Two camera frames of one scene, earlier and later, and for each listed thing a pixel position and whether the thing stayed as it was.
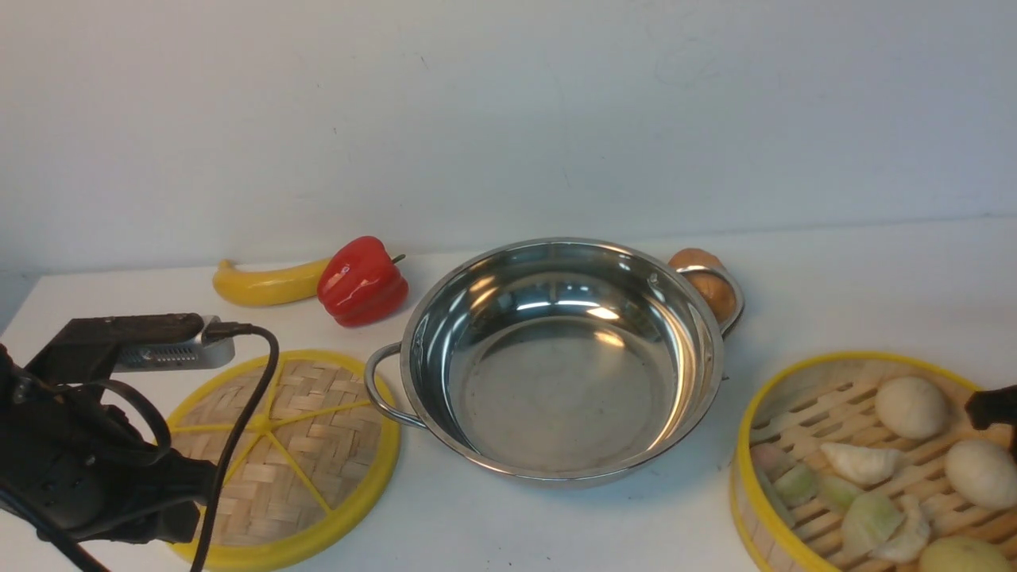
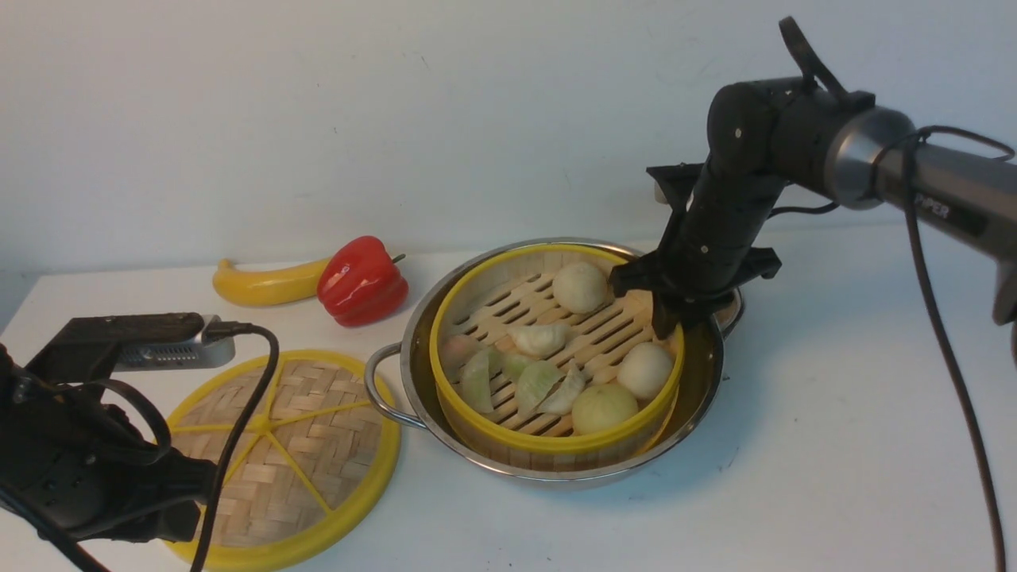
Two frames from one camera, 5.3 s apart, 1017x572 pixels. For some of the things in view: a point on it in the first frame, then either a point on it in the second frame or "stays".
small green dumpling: [837, 494] to [512, 365]
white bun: [983, 472] to [644, 369]
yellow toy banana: [245, 287] stays
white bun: [911, 407] to [581, 288]
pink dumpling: [772, 460] to [456, 350]
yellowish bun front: [964, 553] to [600, 407]
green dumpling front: [868, 521] to [535, 381]
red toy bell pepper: [361, 284] stays
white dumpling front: [910, 534] to [561, 401]
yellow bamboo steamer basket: [871, 462] to [538, 365]
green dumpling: [798, 485] to [473, 382]
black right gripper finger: [997, 406] to [709, 247]
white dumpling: [864, 465] to [540, 340]
